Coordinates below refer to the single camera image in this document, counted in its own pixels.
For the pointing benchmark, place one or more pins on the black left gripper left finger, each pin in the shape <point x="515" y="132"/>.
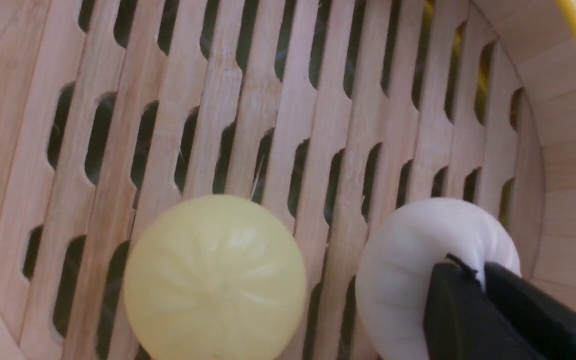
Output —
<point x="461" y="323"/>

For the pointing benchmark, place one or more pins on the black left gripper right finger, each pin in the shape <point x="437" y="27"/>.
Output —
<point x="545" y="323"/>

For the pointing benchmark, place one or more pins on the white bun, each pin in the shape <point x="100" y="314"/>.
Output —
<point x="394" y="272"/>

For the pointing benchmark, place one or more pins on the pale yellow bun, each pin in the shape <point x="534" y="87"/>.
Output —
<point x="217" y="277"/>

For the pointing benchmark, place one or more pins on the bamboo steamer tray yellow rim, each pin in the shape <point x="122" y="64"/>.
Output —
<point x="330" y="113"/>

